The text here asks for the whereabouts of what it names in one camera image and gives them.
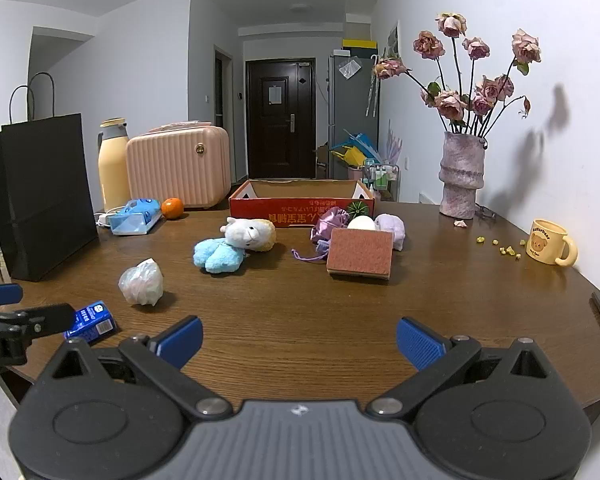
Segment wall poster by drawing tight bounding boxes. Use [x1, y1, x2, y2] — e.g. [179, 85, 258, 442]
[385, 21, 401, 58]

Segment blue tissue pack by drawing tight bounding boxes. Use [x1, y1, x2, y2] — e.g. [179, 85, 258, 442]
[111, 198, 163, 236]

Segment grey interior door frame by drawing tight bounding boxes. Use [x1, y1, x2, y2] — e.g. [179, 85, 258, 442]
[214, 45, 236, 183]

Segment blue fuzzy plush toy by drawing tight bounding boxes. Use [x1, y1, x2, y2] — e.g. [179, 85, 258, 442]
[193, 237, 249, 275]

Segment red cardboard box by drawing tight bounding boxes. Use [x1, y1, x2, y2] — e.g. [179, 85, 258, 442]
[229, 178, 378, 229]

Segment pink ribbed suitcase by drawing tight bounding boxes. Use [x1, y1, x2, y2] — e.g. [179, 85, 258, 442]
[126, 121, 232, 209]

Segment small blue tissue packet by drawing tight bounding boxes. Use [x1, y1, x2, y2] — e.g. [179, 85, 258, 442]
[63, 301, 117, 344]

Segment yellow thermos bottle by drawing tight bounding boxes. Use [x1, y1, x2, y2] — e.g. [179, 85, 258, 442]
[97, 118, 132, 213]

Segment brown scouring sponge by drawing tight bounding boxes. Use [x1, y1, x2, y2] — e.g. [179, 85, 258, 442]
[327, 228, 395, 281]

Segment white charger cable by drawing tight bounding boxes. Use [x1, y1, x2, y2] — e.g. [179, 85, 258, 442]
[94, 207, 127, 229]

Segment scattered yellow crumbs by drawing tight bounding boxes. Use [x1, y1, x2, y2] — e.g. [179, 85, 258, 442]
[475, 236, 524, 261]

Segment grey refrigerator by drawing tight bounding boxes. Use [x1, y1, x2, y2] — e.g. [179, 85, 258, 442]
[328, 52, 381, 181]

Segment clear plastic bag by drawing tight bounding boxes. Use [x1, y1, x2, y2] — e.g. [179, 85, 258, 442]
[337, 56, 363, 81]

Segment yellow bear mug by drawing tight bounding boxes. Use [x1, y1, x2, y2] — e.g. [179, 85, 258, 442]
[525, 218, 579, 267]

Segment wire rolling cart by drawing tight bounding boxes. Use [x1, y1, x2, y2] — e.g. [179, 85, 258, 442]
[362, 160, 401, 202]

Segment white sheep plush toy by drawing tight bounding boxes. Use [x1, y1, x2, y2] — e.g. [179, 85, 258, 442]
[222, 216, 277, 254]

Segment bunch of dried pink roses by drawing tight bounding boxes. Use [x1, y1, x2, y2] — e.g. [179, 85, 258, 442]
[372, 10, 543, 138]

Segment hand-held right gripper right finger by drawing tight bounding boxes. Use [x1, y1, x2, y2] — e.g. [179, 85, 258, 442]
[367, 317, 561, 421]

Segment folded pale umbrella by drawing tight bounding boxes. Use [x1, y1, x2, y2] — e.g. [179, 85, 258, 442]
[365, 55, 382, 118]

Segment dark entrance door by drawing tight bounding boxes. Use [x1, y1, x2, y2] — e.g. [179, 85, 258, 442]
[245, 59, 315, 180]

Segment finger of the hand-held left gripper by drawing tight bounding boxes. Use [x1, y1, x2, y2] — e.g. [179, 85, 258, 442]
[0, 283, 24, 307]
[0, 302, 77, 342]

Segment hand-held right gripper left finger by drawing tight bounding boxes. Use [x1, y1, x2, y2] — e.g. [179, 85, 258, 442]
[40, 316, 233, 421]

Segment white plastic bag bundle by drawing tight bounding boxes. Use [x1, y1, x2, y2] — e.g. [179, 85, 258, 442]
[118, 258, 164, 307]

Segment lilac fluffy cloth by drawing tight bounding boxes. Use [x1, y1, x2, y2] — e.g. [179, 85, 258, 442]
[374, 213, 406, 252]

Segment blue and yellow bags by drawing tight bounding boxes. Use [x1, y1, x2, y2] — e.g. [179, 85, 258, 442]
[330, 132, 381, 168]

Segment pink textured vase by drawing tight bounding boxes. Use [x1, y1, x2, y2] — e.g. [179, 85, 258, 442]
[439, 131, 488, 220]

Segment yellow and black box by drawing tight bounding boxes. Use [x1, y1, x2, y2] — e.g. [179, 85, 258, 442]
[342, 37, 376, 58]

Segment black paper bag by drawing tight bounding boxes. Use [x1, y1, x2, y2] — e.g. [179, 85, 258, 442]
[0, 72, 100, 282]

